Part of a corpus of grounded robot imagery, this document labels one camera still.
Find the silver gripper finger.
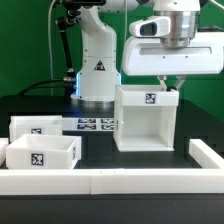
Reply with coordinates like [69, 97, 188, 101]
[157, 75, 167, 91]
[174, 75, 186, 90]

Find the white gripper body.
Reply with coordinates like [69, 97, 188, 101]
[122, 35, 224, 76]

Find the white drawer cabinet frame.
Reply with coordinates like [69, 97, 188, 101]
[113, 85, 179, 152]

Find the white front drawer box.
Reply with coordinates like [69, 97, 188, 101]
[6, 134, 81, 169]

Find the white drawer box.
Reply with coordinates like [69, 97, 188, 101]
[6, 134, 81, 169]
[9, 115, 62, 142]

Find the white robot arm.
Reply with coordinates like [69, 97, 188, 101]
[74, 0, 224, 103]

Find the white rear drawer box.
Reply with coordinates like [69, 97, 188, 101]
[9, 115, 62, 142]

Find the white marker sheet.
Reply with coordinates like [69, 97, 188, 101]
[62, 117, 114, 131]

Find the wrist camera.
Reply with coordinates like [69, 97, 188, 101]
[129, 16, 171, 38]

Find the white right border rail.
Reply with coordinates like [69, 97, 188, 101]
[189, 139, 224, 170]

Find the white border rail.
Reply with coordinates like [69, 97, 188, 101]
[0, 138, 9, 166]
[189, 139, 224, 170]
[0, 169, 224, 196]

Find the white cable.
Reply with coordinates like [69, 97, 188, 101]
[47, 0, 58, 81]

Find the black cable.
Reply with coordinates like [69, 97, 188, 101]
[17, 79, 68, 97]

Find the white front border rail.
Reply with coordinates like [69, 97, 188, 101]
[0, 169, 224, 196]

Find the white left border rail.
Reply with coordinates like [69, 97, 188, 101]
[0, 138, 9, 166]

